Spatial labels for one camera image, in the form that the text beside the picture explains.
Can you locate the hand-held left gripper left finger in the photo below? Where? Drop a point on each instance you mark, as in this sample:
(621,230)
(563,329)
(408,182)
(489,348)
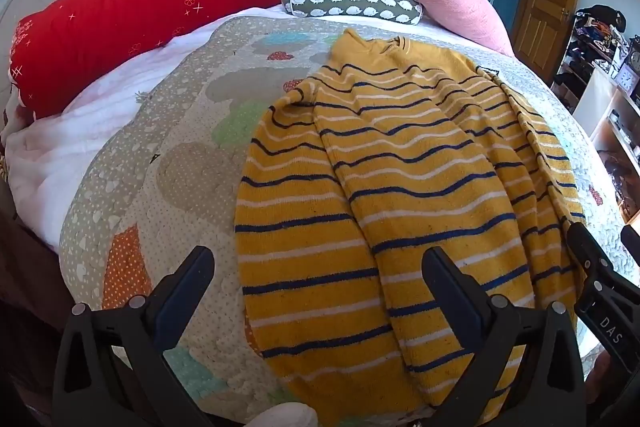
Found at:
(184,289)

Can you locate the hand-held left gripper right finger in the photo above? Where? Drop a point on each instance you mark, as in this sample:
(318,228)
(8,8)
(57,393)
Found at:
(446,288)

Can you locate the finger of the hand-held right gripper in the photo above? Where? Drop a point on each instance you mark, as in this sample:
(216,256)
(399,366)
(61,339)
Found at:
(631,249)
(589,264)

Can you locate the yellow striped sweater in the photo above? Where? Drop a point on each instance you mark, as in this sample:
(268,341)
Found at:
(410,187)

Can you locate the patterned quilt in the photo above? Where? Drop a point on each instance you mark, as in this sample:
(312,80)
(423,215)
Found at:
(165,167)

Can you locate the white open cabinet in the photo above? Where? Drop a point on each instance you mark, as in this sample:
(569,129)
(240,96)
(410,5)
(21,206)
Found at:
(607,117)

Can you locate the white rounded object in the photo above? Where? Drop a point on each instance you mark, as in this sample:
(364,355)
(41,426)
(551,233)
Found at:
(285,417)

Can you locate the small white clock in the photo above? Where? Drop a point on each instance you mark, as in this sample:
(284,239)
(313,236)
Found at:
(626,78)

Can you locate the white fleece blanket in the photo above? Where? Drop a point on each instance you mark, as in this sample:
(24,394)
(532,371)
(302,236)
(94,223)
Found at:
(60,147)

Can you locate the ornate dark clock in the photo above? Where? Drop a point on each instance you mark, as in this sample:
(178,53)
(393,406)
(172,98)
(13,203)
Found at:
(635,54)

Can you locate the cluttered dark rack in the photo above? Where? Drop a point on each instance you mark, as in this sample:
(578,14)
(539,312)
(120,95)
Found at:
(590,42)

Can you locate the red printed duvet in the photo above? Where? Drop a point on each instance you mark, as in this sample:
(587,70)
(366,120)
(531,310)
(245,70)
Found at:
(110,22)

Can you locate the olive bolster pillow white print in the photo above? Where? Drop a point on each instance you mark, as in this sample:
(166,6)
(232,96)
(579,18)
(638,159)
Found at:
(350,2)

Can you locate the dark brown bed frame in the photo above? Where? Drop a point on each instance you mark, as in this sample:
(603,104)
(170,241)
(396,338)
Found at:
(25,307)

